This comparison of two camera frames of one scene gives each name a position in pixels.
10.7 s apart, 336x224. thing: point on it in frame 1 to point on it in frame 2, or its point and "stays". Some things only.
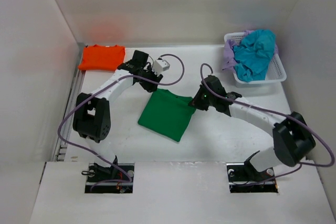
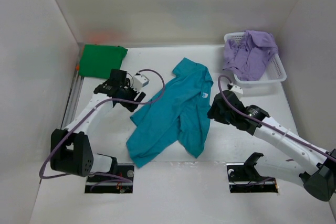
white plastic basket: x=275 y=73 stays
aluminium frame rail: x=60 y=150 stays
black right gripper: x=196 y=102 to x=213 y=113
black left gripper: x=150 y=87 to x=139 y=98
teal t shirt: x=253 y=55 to x=182 y=104
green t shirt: x=167 y=114 to x=96 y=61
